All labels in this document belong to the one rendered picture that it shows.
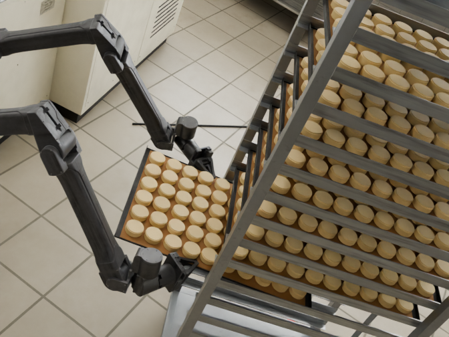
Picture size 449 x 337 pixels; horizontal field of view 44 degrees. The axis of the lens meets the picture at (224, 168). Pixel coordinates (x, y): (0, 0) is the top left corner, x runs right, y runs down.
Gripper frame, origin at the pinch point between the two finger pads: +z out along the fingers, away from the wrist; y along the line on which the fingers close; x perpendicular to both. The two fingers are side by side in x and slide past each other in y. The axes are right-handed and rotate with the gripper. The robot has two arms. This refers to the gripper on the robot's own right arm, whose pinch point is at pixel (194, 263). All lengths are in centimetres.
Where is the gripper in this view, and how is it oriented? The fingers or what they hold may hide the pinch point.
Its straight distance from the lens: 159.4
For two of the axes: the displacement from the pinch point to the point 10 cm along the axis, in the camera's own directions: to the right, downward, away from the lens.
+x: -5.7, -7.0, 4.3
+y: 3.8, -6.9, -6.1
